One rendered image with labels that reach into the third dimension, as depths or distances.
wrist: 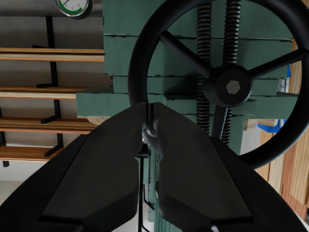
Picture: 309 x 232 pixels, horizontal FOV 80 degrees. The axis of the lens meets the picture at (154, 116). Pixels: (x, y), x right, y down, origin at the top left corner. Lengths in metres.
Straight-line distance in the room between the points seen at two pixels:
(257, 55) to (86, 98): 0.42
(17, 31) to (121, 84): 3.28
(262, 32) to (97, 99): 0.42
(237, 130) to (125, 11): 0.35
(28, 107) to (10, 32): 1.14
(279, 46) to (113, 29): 0.39
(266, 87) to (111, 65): 0.38
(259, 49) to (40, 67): 3.21
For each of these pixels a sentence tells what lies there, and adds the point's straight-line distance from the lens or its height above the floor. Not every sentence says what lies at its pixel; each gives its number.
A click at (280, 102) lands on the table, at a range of 0.56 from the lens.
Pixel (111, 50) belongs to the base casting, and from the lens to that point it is 0.46.
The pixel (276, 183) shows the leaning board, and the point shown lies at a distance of 2.60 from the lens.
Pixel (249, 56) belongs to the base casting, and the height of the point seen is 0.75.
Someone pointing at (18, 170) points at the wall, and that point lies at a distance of 4.17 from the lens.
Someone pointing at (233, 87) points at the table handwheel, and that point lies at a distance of 0.28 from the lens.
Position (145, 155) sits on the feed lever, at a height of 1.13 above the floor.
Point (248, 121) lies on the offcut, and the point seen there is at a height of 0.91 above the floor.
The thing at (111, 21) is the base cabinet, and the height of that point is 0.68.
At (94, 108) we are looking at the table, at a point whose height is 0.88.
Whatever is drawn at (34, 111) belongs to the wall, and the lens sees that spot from 3.61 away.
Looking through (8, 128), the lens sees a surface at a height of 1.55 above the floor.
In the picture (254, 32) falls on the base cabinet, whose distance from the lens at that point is 0.52.
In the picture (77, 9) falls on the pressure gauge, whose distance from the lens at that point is 0.43.
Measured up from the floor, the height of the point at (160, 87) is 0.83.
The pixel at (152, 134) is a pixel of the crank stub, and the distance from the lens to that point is 0.22.
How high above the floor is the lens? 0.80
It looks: 12 degrees up
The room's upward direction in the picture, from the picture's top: 179 degrees counter-clockwise
